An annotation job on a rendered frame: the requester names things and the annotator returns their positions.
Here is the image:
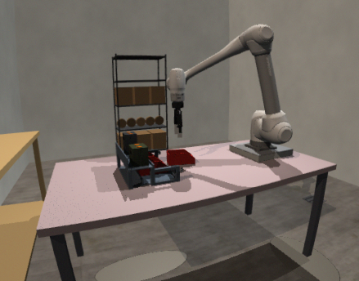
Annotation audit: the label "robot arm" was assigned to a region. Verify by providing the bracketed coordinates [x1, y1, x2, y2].
[167, 25, 293, 151]

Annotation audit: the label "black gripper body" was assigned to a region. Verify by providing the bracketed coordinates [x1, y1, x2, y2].
[172, 102, 183, 112]

